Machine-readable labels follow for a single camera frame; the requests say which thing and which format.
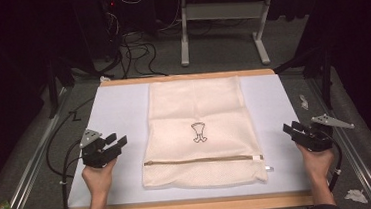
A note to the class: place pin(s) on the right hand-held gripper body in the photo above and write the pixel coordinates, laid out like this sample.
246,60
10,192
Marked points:
316,137

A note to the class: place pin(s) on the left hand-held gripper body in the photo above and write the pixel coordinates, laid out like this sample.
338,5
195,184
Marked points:
94,155

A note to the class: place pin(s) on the cream mesh laundry bag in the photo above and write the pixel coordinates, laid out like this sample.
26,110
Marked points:
197,110

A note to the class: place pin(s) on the person's left hand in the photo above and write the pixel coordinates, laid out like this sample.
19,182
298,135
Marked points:
98,180

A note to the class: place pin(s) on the person's right hand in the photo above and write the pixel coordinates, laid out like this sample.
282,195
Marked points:
318,166

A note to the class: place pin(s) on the small crumpled white tissue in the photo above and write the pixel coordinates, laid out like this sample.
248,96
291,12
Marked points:
304,101

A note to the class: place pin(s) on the white table mat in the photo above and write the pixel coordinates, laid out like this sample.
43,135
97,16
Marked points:
121,116

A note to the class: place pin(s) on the black stand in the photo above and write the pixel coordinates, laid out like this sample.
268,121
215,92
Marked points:
55,84
324,70

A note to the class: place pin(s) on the large crumpled white tissue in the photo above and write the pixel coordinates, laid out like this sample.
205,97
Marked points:
356,196

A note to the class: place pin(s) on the wooden table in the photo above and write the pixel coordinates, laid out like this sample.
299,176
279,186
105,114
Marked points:
181,207

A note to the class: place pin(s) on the metal floor rail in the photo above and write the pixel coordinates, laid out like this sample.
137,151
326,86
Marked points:
350,138
33,156

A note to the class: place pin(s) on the white desk frame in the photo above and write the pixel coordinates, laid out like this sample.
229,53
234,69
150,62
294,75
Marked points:
219,11

